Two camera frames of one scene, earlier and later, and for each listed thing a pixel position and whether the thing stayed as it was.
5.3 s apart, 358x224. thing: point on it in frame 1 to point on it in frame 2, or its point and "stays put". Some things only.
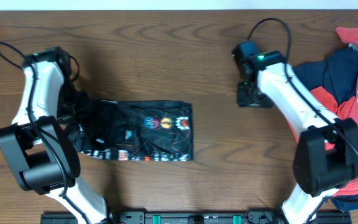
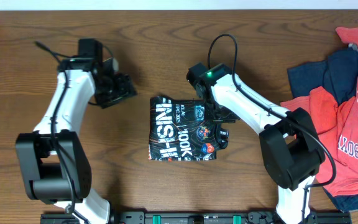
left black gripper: (81, 104) to (120, 92)
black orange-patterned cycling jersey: (137, 130) to (178, 130)
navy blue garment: (339, 74) stays put
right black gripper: (244, 99) to (232, 118)
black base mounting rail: (199, 217) stays put
